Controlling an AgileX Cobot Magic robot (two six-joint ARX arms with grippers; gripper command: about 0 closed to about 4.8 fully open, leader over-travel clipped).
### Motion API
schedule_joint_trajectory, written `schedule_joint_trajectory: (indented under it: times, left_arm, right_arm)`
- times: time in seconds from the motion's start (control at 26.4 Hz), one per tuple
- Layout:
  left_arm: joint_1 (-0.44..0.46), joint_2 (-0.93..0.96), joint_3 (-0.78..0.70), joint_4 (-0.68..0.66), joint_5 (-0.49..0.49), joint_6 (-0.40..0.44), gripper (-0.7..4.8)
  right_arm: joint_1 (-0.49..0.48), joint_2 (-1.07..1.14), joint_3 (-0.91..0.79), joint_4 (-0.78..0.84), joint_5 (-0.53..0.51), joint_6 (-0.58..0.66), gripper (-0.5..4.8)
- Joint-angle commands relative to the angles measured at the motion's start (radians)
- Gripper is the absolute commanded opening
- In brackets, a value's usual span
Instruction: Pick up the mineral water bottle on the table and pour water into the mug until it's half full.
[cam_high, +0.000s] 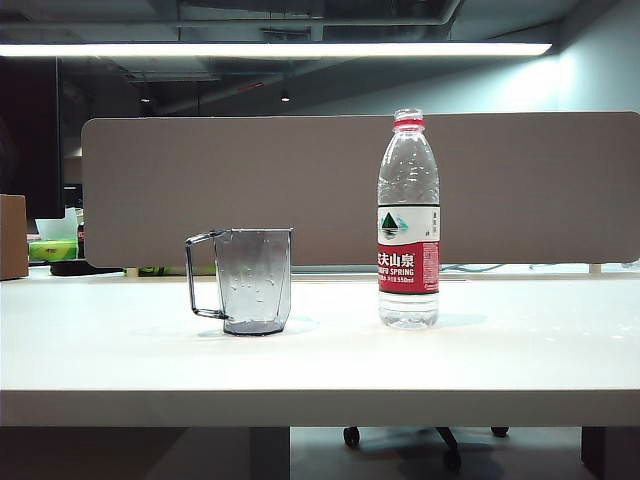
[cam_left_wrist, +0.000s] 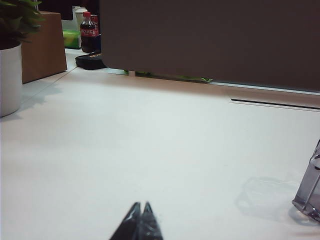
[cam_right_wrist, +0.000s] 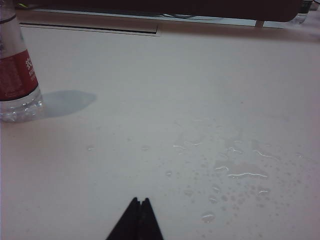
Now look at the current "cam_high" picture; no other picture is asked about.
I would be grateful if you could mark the clear mineral water bottle red label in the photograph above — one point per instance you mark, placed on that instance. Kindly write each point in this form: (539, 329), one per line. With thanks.
(407, 270)

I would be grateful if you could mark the grey transparent plastic mug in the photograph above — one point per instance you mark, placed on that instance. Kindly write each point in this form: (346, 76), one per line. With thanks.
(255, 282)

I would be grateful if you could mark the dark cola bottle red label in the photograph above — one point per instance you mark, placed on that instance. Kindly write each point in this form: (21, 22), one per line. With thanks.
(81, 242)

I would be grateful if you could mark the bright green package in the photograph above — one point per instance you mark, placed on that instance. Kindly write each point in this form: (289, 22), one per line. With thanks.
(170, 270)

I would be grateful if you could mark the long linear ceiling light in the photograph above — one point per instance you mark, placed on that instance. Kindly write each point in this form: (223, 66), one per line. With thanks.
(275, 49)

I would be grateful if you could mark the grey table leg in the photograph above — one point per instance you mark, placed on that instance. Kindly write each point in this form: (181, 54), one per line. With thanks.
(270, 452)

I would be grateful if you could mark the black office chair base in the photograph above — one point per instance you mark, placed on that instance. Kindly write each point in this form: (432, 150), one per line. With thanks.
(450, 442)

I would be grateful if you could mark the flat black desk object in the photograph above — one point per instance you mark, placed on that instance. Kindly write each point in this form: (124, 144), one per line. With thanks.
(80, 269)

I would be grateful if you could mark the white tissue paper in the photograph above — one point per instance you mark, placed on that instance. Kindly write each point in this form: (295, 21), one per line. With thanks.
(57, 225)

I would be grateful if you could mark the green tissue box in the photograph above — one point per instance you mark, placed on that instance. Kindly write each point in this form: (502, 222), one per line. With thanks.
(52, 250)

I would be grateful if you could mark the dark computer monitor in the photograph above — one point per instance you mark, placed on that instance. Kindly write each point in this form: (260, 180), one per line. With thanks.
(30, 140)

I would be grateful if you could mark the brown cardboard box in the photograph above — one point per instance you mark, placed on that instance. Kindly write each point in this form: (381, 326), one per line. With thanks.
(12, 235)

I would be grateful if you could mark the dark table leg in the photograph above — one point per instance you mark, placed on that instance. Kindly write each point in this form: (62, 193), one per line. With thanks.
(612, 452)

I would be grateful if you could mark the beige partition bracket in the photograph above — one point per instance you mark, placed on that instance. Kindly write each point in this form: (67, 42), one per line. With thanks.
(131, 272)
(595, 268)

